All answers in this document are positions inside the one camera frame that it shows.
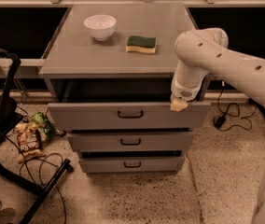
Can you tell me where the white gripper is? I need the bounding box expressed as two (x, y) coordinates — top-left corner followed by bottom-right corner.
(170, 77), (201, 112)

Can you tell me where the grey top drawer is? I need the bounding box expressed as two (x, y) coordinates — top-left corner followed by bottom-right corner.
(48, 102), (210, 131)

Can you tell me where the grey drawer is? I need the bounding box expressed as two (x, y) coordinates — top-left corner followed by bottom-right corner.
(79, 156), (185, 174)
(48, 102), (210, 131)
(67, 132), (193, 152)

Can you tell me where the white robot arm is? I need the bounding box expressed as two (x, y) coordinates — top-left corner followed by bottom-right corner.
(171, 28), (265, 224)

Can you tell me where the grey bottom drawer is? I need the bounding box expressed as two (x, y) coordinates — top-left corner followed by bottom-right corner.
(79, 156), (185, 174)

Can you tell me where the grey drawer cabinet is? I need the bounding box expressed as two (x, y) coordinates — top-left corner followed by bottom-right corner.
(40, 1), (210, 174)

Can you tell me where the grey middle drawer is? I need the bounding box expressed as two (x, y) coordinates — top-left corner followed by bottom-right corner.
(67, 132), (193, 152)

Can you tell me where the green yellow sponge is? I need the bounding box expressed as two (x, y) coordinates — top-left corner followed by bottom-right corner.
(126, 35), (157, 54)

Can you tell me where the white bowl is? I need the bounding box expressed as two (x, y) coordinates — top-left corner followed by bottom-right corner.
(84, 14), (117, 41)

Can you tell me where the green chip bag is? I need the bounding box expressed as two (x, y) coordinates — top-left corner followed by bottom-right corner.
(31, 112), (54, 143)

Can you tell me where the brown chip bag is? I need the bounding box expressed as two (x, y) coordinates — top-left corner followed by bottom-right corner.
(16, 122), (45, 163)

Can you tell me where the metal window railing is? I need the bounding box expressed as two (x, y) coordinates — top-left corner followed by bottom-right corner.
(0, 0), (265, 79)

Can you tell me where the wire mesh basket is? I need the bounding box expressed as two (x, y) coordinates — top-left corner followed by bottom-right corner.
(45, 110), (66, 137)

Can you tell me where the black floor cable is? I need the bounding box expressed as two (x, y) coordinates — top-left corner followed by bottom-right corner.
(0, 121), (68, 224)

